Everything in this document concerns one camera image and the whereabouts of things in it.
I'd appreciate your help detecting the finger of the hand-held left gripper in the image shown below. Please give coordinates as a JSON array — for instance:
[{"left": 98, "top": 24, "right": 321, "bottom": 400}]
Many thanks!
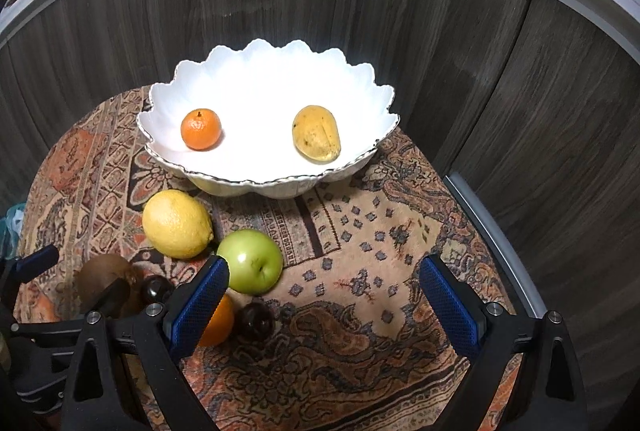
[
  {"left": 10, "top": 244, "right": 60, "bottom": 284},
  {"left": 15, "top": 278, "right": 133, "bottom": 347}
]

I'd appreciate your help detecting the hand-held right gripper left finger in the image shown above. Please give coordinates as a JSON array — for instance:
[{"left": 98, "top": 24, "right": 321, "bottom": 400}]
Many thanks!
[{"left": 60, "top": 255, "right": 236, "bottom": 431}]

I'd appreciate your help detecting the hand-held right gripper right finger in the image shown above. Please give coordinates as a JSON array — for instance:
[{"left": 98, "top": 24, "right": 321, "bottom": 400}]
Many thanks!
[{"left": 419, "top": 254, "right": 591, "bottom": 431}]

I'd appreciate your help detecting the orange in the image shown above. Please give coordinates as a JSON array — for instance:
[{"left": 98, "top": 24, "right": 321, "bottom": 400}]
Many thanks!
[{"left": 197, "top": 293, "right": 236, "bottom": 348}]

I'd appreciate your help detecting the brown kiwi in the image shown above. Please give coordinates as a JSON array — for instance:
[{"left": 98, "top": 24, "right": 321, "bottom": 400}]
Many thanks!
[{"left": 75, "top": 254, "right": 143, "bottom": 317}]

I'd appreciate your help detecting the dark plum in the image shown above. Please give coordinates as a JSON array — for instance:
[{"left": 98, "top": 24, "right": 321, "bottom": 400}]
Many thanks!
[
  {"left": 140, "top": 275, "right": 175, "bottom": 307},
  {"left": 235, "top": 302, "right": 276, "bottom": 340}
]

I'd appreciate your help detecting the green apple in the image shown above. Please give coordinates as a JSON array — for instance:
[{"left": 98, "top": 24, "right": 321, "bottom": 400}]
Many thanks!
[{"left": 216, "top": 229, "right": 284, "bottom": 296}]

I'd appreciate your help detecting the yellow lemon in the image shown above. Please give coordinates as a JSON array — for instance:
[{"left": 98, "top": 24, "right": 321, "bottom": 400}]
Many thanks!
[{"left": 142, "top": 190, "right": 216, "bottom": 260}]

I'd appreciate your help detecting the white scalloped bowl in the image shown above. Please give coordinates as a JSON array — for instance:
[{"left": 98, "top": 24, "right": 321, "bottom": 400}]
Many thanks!
[{"left": 136, "top": 38, "right": 400, "bottom": 199}]

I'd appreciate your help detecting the clear plastic bag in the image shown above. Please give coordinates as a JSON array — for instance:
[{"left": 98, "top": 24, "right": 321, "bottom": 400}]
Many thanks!
[{"left": 4, "top": 204, "right": 27, "bottom": 258}]

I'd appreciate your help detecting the grey metal trim strip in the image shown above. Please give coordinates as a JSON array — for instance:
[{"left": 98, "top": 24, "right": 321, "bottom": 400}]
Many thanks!
[{"left": 444, "top": 172, "right": 548, "bottom": 318}]

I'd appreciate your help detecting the patterned table cloth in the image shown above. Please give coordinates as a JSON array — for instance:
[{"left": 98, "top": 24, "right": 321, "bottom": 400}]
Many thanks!
[{"left": 12, "top": 84, "right": 533, "bottom": 431}]

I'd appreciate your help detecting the small tangerine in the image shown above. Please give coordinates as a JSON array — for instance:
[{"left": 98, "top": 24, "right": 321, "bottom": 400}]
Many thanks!
[{"left": 180, "top": 108, "right": 222, "bottom": 150}]

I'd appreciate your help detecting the dark wood cabinet door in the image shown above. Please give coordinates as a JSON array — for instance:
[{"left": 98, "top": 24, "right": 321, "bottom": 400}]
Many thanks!
[
  {"left": 0, "top": 0, "right": 151, "bottom": 212},
  {"left": 432, "top": 0, "right": 640, "bottom": 431},
  {"left": 362, "top": 0, "right": 541, "bottom": 172},
  {"left": 144, "top": 0, "right": 371, "bottom": 87}
]

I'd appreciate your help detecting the yellow mango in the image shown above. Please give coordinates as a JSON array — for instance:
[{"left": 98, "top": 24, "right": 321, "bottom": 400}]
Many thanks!
[{"left": 292, "top": 105, "right": 342, "bottom": 163}]

